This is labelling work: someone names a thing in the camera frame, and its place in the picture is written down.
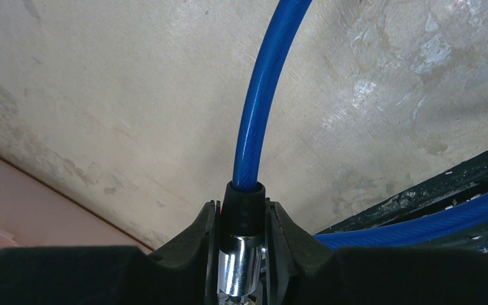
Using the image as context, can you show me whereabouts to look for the blue cable lock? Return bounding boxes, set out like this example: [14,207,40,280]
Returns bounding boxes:
[216,0,488,305]

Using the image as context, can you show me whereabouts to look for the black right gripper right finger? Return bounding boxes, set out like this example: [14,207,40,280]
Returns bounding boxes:
[265,202,488,304]

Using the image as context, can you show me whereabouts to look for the pink translucent storage bin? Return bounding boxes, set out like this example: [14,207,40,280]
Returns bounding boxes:
[0,160,151,253]

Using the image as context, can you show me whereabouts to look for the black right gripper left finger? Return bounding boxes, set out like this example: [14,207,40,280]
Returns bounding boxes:
[0,201,219,304]

